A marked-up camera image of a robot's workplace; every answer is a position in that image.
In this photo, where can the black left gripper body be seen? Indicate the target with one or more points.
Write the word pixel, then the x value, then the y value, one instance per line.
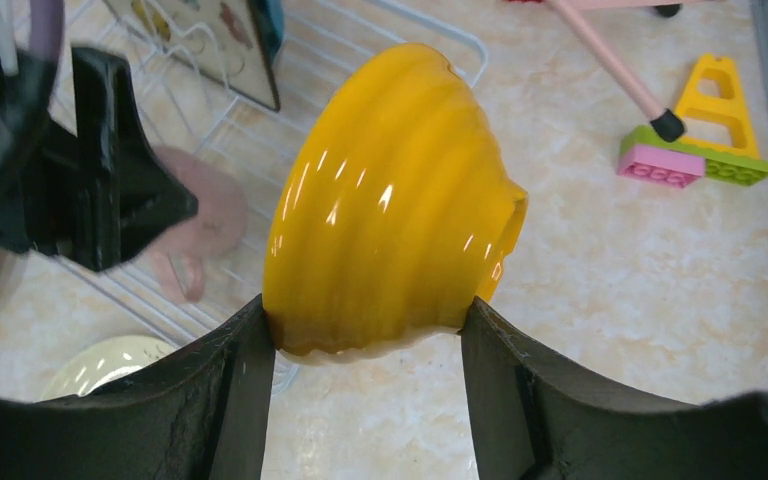
pixel 34 214

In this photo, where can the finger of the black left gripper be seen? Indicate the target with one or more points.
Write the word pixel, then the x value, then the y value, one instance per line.
pixel 126 197

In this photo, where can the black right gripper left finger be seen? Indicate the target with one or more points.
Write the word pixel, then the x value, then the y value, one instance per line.
pixel 200 412

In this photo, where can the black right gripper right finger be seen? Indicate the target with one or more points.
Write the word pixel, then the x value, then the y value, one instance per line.
pixel 536 414

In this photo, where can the pink mug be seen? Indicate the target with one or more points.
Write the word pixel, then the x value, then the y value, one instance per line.
pixel 177 256

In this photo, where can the cream small leaf plate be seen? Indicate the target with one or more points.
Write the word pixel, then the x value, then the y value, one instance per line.
pixel 104 362

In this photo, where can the square floral plate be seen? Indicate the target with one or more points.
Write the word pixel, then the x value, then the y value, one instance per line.
pixel 218 39

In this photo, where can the yellow bowl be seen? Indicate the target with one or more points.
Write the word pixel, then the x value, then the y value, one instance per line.
pixel 397 215

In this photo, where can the pink tripod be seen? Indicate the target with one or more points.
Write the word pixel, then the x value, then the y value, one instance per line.
pixel 666 124

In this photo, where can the yellow green pink toy blocks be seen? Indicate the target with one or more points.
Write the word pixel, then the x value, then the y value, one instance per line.
pixel 714 95

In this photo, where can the white wire dish rack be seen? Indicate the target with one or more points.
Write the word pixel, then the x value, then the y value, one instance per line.
pixel 324 43

